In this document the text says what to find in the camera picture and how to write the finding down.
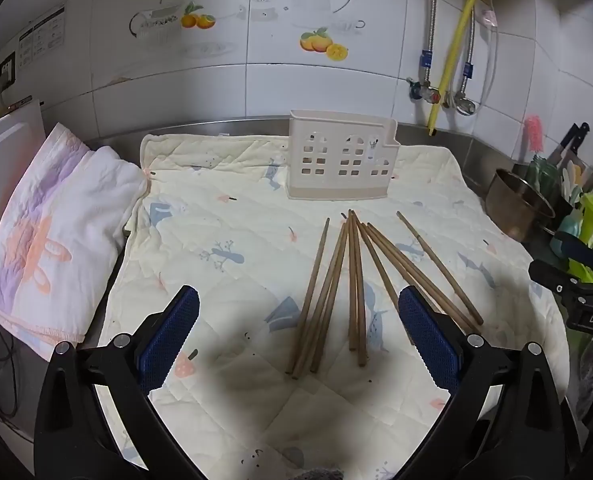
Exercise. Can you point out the stainless steel pot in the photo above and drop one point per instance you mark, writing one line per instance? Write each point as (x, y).
(519, 202)

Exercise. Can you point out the folded white pink towel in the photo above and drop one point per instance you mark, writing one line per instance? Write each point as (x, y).
(61, 240)

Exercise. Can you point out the metal water valve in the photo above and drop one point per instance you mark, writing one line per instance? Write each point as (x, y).
(421, 91)
(464, 105)

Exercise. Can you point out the cream quilted printed mat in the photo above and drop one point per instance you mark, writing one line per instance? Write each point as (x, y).
(226, 240)

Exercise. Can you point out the white board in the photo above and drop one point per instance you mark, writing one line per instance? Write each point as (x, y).
(1, 160)

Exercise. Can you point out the clear plastic tube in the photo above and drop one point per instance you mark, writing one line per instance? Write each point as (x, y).
(494, 60)

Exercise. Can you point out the teal plastic cup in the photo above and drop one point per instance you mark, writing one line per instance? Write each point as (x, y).
(562, 234)

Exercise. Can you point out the beige plastic chopstick holder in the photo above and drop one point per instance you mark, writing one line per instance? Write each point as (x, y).
(341, 160)

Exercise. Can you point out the black wall socket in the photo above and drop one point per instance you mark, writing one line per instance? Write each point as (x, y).
(7, 69)

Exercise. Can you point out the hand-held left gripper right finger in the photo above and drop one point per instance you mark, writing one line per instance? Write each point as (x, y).
(429, 332)

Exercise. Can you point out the white plastic spatula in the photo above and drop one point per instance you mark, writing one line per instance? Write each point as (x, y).
(571, 180)

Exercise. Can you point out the pink bottle brush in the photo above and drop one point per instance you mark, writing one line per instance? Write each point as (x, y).
(533, 132)

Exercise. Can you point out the green glass jar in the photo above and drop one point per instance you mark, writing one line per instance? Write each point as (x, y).
(540, 175)

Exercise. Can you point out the white wall label sticker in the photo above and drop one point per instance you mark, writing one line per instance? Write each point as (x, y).
(41, 35)

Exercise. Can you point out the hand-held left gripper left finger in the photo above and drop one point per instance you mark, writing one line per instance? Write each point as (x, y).
(174, 332)

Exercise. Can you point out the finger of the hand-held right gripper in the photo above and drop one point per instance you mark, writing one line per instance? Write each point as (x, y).
(551, 275)

